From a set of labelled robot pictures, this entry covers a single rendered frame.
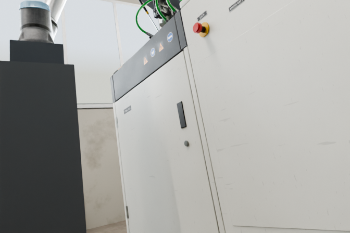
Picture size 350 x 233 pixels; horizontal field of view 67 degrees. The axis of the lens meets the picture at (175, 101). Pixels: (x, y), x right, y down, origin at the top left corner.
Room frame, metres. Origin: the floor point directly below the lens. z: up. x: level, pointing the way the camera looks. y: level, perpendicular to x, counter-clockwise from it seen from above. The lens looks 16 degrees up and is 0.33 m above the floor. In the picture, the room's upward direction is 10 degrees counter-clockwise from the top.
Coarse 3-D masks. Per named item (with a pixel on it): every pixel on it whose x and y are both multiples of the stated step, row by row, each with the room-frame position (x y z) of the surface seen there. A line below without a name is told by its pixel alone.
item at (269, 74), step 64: (192, 0) 0.85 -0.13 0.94; (256, 0) 0.66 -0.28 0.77; (320, 0) 0.54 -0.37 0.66; (192, 64) 0.90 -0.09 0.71; (256, 64) 0.70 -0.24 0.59; (320, 64) 0.58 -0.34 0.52; (256, 128) 0.75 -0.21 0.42; (320, 128) 0.61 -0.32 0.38; (256, 192) 0.79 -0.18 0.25; (320, 192) 0.65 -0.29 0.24
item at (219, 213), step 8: (184, 48) 0.92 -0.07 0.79; (192, 72) 0.91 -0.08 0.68; (192, 80) 0.92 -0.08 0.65; (192, 88) 0.92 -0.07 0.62; (200, 112) 0.91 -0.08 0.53; (200, 120) 0.92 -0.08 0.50; (200, 128) 0.92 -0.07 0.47; (120, 152) 1.44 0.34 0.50; (208, 152) 0.91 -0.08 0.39; (120, 160) 1.44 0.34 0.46; (208, 160) 0.92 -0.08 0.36; (120, 168) 1.45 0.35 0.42; (208, 168) 0.92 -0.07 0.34; (216, 192) 0.91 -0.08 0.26; (216, 200) 0.92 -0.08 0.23; (216, 208) 0.92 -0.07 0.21; (128, 224) 1.44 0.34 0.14; (128, 232) 1.45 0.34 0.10; (224, 232) 0.91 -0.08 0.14
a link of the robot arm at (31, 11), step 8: (32, 0) 0.90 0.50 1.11; (24, 8) 0.90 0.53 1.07; (32, 8) 0.90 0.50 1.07; (40, 8) 0.92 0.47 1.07; (48, 8) 0.96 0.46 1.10; (24, 16) 0.90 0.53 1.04; (32, 16) 0.90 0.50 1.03; (40, 16) 0.92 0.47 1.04; (48, 16) 0.95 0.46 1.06; (48, 24) 0.95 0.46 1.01
